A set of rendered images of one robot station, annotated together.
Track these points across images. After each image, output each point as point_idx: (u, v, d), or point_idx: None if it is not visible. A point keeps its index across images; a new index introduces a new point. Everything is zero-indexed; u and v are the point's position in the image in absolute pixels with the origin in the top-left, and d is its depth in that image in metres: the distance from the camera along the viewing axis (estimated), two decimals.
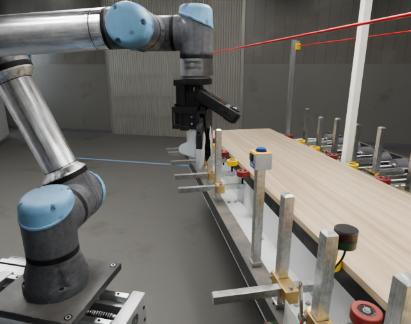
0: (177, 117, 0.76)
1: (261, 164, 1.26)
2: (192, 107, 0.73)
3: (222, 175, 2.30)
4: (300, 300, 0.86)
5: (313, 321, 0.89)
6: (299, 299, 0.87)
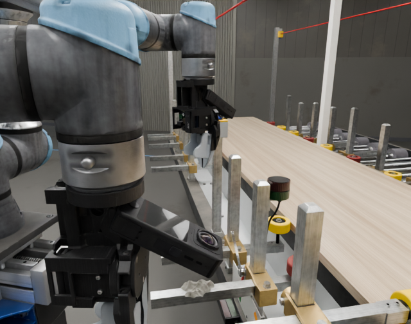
0: (192, 120, 0.71)
1: None
2: (208, 107, 0.72)
3: None
4: (235, 251, 0.87)
5: (250, 273, 0.90)
6: (235, 250, 0.88)
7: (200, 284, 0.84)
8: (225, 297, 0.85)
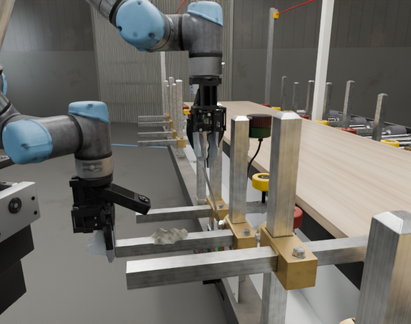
0: (220, 118, 0.72)
1: None
2: (219, 105, 0.75)
3: None
4: (208, 188, 0.82)
5: (228, 223, 0.82)
6: (208, 189, 0.83)
7: (171, 231, 0.75)
8: (200, 247, 0.77)
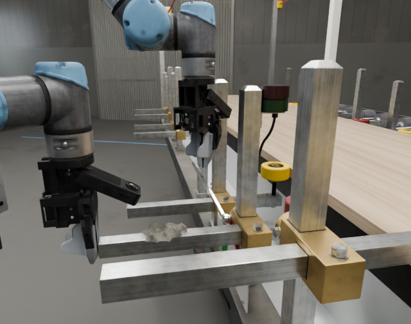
0: (196, 119, 0.71)
1: None
2: (210, 107, 0.73)
3: None
4: (203, 182, 0.79)
5: (236, 217, 0.68)
6: (204, 185, 0.79)
7: (167, 226, 0.62)
8: (201, 245, 0.63)
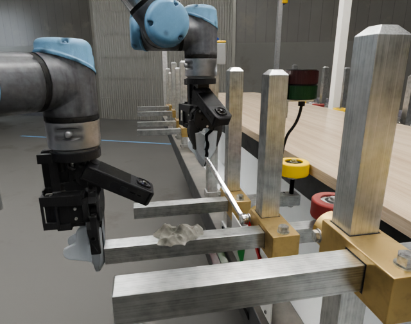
0: (183, 114, 0.80)
1: None
2: (189, 105, 0.76)
3: None
4: (218, 179, 0.72)
5: (256, 217, 0.61)
6: (219, 182, 0.72)
7: (182, 228, 0.55)
8: (220, 249, 0.56)
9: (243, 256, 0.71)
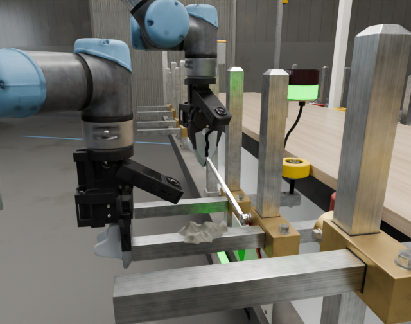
0: (184, 114, 0.80)
1: None
2: (189, 105, 0.76)
3: None
4: (219, 179, 0.72)
5: (257, 217, 0.61)
6: (219, 182, 0.72)
7: (207, 225, 0.56)
8: (244, 246, 0.57)
9: (243, 256, 0.71)
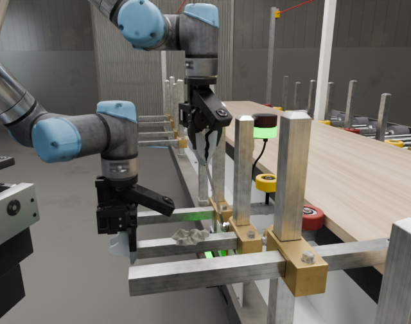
0: (183, 114, 0.80)
1: None
2: (189, 105, 0.75)
3: None
4: (212, 189, 0.80)
5: (232, 225, 0.80)
6: (212, 190, 0.81)
7: (193, 232, 0.74)
8: (221, 247, 0.76)
9: (225, 256, 0.90)
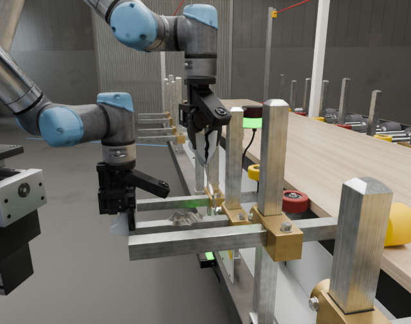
0: (183, 114, 0.80)
1: None
2: (189, 105, 0.76)
3: None
4: (209, 185, 0.83)
5: (224, 209, 0.86)
6: (209, 184, 0.84)
7: (188, 214, 0.81)
8: None
9: None
